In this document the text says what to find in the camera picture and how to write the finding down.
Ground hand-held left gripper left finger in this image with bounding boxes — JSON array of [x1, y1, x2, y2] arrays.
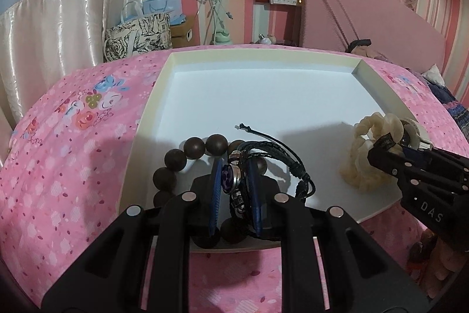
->
[[42, 159, 225, 313]]

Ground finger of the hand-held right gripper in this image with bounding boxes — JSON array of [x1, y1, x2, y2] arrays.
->
[[367, 135, 409, 185], [401, 146, 440, 170]]

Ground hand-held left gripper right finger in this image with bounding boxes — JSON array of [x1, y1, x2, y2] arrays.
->
[[248, 162, 430, 313]]

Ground white bangle bracelet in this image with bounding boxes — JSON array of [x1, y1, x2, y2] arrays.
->
[[399, 118, 434, 153]]

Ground cream chunky chain bracelet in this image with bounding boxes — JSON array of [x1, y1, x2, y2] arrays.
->
[[339, 112, 405, 193]]

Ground black braided leather bracelet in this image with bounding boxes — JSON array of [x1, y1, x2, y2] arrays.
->
[[227, 122, 316, 237]]

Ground white shallow tray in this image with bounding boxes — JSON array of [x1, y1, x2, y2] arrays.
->
[[117, 48, 422, 255]]

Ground person's right hand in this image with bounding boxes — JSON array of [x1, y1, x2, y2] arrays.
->
[[408, 229, 469, 293]]

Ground knitted multicolour blanket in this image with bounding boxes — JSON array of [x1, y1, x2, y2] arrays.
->
[[421, 64, 469, 142]]

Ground pink padded headboard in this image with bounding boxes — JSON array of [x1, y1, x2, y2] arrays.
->
[[298, 0, 457, 86]]

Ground pink floral bedsheet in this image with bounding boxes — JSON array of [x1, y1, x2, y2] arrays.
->
[[0, 43, 469, 313]]

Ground brown cardboard box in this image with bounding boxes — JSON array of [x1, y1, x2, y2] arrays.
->
[[170, 16, 197, 49]]

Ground floral print tote bag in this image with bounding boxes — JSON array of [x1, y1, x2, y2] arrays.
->
[[103, 1, 173, 63]]

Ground light blue paper bag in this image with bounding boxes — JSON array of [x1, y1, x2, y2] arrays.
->
[[141, 0, 183, 19]]

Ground cream satin curtain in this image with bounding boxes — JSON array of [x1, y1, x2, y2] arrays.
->
[[0, 0, 148, 167]]

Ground brown wooden bead bracelet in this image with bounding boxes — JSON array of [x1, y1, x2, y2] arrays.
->
[[152, 133, 269, 245]]

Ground black strap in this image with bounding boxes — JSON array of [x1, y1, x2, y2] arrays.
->
[[346, 38, 371, 53]]

